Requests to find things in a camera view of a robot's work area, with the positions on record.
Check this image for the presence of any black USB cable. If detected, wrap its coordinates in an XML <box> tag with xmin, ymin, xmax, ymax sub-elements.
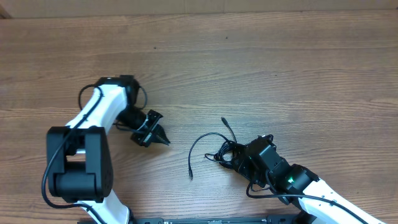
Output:
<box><xmin>187</xmin><ymin>117</ymin><xmax>246</xmax><ymax>180</ymax></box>

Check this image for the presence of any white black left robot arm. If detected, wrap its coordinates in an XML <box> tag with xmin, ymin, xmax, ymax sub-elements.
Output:
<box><xmin>41</xmin><ymin>75</ymin><xmax>170</xmax><ymax>224</ymax></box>

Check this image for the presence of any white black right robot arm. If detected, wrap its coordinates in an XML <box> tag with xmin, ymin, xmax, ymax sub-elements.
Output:
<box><xmin>231</xmin><ymin>135</ymin><xmax>382</xmax><ymax>223</ymax></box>

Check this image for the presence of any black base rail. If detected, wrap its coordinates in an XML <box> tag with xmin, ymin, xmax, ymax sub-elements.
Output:
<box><xmin>77</xmin><ymin>214</ymin><xmax>312</xmax><ymax>224</ymax></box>

